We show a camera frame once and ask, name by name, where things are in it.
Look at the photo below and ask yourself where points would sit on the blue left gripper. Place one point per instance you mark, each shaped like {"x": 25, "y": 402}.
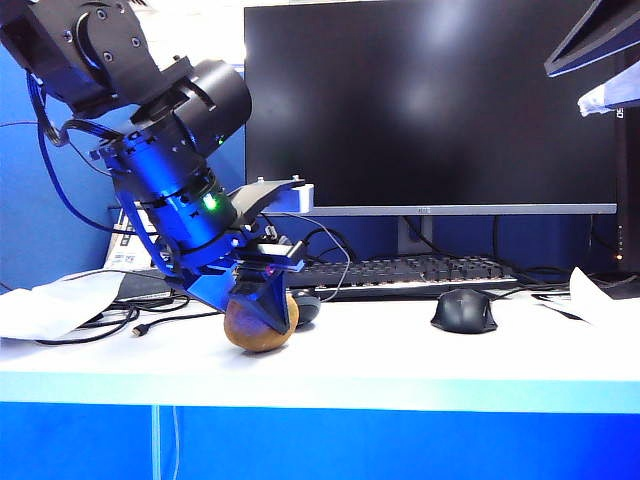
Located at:
{"x": 200, "y": 280}

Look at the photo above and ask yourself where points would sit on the brown potato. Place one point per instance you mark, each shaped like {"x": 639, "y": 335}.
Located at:
{"x": 250, "y": 335}

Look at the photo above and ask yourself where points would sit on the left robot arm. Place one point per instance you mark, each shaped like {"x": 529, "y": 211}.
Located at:
{"x": 165, "y": 165}

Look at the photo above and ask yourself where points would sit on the black upright computer mouse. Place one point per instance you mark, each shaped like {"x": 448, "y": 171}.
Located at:
{"x": 465, "y": 312}

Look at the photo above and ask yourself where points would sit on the black flat device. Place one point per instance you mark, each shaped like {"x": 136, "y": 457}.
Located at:
{"x": 145, "y": 287}

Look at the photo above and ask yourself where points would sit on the black computer keyboard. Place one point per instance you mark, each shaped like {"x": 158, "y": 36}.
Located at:
{"x": 400, "y": 275}

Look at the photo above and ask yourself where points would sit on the grey monitor stand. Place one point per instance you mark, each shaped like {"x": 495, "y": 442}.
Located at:
{"x": 415, "y": 240}

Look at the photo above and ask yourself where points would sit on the white labelled cardboard box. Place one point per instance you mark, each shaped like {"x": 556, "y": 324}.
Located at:
{"x": 125, "y": 250}

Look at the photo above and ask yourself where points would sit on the large white crumpled paper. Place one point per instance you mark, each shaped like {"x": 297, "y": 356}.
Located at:
{"x": 45, "y": 305}

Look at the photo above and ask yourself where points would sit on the black computer monitor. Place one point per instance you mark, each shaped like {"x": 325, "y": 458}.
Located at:
{"x": 425, "y": 100}

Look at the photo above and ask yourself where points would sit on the small white folded paper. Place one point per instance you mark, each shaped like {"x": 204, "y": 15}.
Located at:
{"x": 585, "y": 300}

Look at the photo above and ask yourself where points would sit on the dark object on paper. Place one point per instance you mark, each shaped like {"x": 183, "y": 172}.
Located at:
{"x": 622, "y": 287}

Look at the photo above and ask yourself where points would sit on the black computer tower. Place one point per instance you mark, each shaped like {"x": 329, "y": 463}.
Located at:
{"x": 627, "y": 200}

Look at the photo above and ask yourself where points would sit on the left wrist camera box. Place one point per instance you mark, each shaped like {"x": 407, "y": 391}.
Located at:
{"x": 275, "y": 252}

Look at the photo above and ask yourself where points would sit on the left wrist camera mount plate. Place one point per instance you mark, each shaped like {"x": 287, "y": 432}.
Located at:
{"x": 270, "y": 195}

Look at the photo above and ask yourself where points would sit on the wrist camera mount plate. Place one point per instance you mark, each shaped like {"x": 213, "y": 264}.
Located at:
{"x": 270, "y": 195}
{"x": 595, "y": 35}

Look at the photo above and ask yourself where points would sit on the right wrist camera mount plate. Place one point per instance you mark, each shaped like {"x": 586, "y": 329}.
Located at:
{"x": 595, "y": 35}

